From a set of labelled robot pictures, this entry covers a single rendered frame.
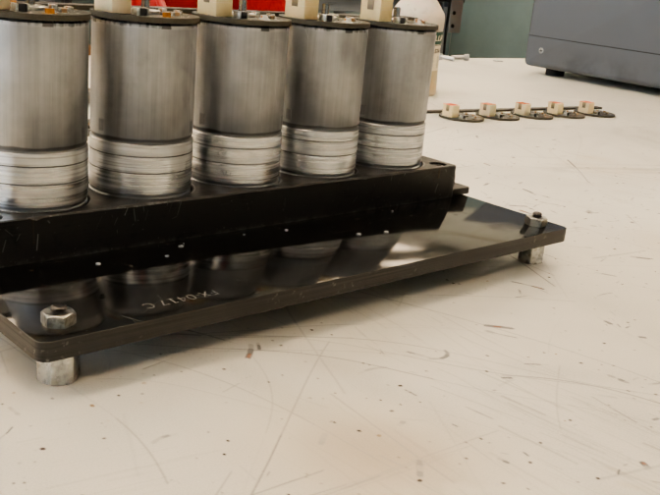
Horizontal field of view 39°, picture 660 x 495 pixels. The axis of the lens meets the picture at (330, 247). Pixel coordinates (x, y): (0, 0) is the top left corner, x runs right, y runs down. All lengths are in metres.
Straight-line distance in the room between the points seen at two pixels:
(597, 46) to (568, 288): 0.53
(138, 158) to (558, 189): 0.20
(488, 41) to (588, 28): 5.59
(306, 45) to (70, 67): 0.07
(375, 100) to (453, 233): 0.05
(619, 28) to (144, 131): 0.58
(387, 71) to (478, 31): 6.15
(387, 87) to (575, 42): 0.52
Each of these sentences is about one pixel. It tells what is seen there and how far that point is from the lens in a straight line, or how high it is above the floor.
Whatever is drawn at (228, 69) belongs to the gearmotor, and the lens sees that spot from 0.23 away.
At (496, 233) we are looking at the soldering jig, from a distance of 0.26.
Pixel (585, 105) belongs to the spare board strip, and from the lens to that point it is 0.59.
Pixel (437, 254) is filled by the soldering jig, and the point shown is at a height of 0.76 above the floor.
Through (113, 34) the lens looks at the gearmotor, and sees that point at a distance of 0.22.
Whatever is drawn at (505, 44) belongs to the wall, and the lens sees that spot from 6.26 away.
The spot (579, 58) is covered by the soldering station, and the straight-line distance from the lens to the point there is 0.78.
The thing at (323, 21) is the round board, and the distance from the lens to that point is 0.25.
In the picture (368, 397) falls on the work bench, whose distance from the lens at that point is 0.18.
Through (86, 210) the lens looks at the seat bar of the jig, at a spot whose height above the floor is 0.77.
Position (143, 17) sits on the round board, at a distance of 0.21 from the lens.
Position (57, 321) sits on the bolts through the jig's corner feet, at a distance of 0.17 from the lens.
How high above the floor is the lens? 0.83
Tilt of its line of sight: 17 degrees down
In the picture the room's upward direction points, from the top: 5 degrees clockwise
